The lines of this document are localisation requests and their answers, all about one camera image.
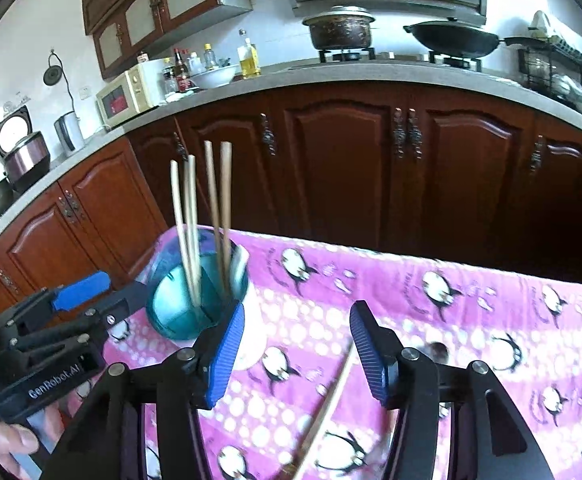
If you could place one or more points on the yellow capped bottle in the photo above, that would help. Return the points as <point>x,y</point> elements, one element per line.
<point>210,58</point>

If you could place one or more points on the white wall socket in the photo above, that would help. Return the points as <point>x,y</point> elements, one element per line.
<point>85,93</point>

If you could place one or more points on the person's left hand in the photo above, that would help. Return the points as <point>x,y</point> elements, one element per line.
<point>8,442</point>

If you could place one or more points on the rice cooker with open lid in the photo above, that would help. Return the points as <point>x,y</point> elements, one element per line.
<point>26,160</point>

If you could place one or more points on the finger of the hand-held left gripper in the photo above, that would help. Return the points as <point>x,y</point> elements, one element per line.
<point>116,310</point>
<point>81,286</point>

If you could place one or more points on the pink penguin print blanket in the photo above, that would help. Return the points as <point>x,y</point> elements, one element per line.
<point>421,310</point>

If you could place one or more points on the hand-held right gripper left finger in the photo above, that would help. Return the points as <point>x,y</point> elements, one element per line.
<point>226,355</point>

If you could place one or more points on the cream microwave oven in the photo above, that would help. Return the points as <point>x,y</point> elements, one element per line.
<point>126,97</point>

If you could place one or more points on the cooking oil bottle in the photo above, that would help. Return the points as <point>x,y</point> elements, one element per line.
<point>247,60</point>

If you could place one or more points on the blue and white utensil holder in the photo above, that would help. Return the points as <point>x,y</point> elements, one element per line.
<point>176,310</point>

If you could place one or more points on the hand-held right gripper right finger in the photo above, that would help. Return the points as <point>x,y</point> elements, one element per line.
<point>368,355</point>

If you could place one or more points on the wooden lower cabinets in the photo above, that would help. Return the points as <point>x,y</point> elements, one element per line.
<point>346,170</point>

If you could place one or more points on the grey electric kettle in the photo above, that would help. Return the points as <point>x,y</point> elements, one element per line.
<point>69,134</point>

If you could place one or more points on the wooden chopstick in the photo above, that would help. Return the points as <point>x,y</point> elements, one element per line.
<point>214,210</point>
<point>194,225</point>
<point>326,410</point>
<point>182,225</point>
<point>226,210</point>

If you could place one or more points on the dark sauce bottle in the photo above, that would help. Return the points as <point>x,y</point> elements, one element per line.
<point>180,72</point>

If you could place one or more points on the black wok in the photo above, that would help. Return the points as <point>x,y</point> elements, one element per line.
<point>451,40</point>

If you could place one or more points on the gas stove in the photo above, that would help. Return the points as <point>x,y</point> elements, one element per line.
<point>346,57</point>

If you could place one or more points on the white cloth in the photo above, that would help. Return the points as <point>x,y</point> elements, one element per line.
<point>181,96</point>

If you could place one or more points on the dark cooking pot with lid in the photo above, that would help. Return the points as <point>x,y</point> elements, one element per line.
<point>341,30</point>

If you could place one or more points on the black round wall fixture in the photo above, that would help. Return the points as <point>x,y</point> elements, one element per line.
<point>52,75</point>

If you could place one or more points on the clear bottle with dark cap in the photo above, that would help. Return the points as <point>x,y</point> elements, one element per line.
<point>169,80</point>

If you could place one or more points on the white bowl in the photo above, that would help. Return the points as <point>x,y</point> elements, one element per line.
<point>213,77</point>

